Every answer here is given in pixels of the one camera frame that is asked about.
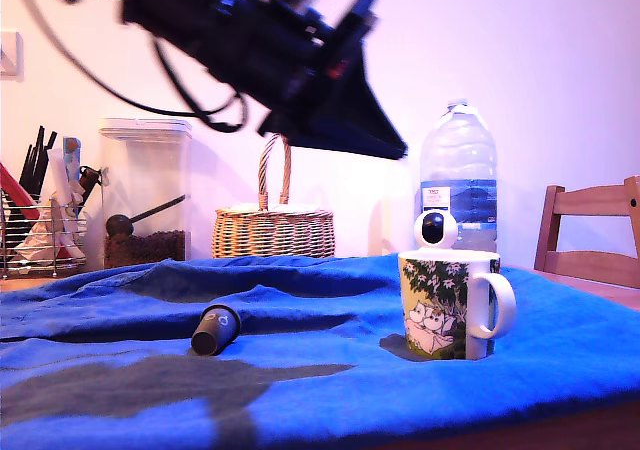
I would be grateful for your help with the blue packet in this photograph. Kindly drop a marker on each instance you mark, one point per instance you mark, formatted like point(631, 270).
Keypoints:
point(72, 152)

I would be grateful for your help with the white box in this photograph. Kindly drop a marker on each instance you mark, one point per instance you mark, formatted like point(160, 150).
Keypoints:
point(247, 207)
point(300, 207)

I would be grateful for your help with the white illustrated mug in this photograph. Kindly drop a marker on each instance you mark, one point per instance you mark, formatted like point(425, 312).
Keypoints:
point(437, 310)

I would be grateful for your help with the clear container white lid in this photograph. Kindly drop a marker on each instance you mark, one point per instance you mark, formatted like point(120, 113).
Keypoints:
point(150, 170)

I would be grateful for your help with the red utensil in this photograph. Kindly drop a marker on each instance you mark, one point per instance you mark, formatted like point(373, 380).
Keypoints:
point(16, 192)

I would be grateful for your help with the dark brown tool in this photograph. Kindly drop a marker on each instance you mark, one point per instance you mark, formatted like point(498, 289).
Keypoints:
point(91, 180)

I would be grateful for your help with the white insulated bottle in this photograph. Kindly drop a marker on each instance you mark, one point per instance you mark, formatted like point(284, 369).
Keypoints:
point(400, 225)

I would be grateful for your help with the small white round camera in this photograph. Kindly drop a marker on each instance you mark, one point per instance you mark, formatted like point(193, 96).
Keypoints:
point(436, 227)

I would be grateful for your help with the brown coffee beans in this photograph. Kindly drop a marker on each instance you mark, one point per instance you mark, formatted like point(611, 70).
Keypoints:
point(152, 250)

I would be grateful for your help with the wicker basket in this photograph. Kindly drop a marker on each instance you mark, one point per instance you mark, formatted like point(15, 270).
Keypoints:
point(272, 235)

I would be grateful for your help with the crumpled white paper bag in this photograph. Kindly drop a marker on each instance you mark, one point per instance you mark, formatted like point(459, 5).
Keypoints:
point(42, 240)

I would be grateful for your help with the white paper roll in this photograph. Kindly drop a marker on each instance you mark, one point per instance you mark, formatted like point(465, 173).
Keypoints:
point(59, 175)

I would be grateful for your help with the blue cloth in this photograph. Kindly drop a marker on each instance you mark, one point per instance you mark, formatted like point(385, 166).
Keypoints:
point(350, 400)

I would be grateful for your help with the black scoop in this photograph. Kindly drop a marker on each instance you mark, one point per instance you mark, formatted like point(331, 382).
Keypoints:
point(118, 225)

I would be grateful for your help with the wooden chair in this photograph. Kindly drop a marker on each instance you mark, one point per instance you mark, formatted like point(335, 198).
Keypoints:
point(587, 262)

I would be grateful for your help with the large clear water bottle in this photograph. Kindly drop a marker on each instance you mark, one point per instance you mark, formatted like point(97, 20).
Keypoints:
point(460, 155)

